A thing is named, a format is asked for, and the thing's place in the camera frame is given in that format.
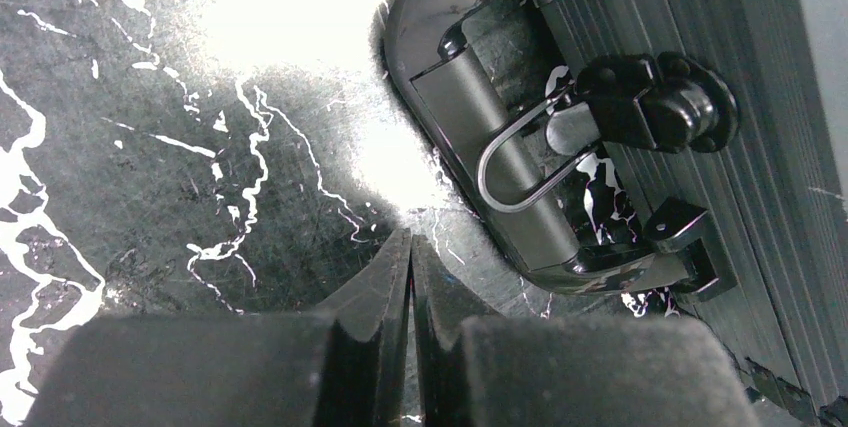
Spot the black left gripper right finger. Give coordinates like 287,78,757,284
410,236,758,426

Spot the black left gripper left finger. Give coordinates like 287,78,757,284
25,229,412,426

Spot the black poker set case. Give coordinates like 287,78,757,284
384,0,847,426

